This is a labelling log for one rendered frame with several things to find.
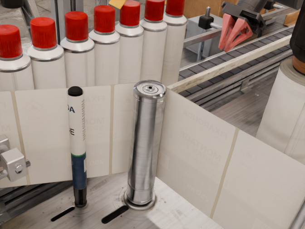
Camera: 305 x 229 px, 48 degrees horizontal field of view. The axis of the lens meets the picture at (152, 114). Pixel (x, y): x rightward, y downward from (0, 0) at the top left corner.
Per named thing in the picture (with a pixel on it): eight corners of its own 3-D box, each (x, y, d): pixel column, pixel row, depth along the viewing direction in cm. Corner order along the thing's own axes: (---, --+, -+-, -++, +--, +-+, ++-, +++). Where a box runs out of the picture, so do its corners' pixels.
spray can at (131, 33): (123, 117, 65) (128, 10, 53) (106, 104, 68) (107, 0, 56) (143, 107, 68) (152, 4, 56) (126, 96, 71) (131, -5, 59)
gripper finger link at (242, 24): (227, 49, 77) (250, 12, 76) (203, 37, 81) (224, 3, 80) (237, 60, 83) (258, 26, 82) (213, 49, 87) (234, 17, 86)
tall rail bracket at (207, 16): (210, 75, 92) (223, 15, 82) (190, 64, 96) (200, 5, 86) (218, 72, 94) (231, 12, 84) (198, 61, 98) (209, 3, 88)
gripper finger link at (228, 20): (231, 51, 77) (254, 14, 76) (207, 39, 81) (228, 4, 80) (240, 62, 82) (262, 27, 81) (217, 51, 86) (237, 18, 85)
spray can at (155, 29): (142, 108, 68) (151, 5, 56) (128, 95, 71) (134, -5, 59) (163, 102, 71) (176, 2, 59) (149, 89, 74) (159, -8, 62)
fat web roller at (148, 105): (137, 216, 47) (149, 103, 36) (116, 196, 50) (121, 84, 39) (161, 200, 50) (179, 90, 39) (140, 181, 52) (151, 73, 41)
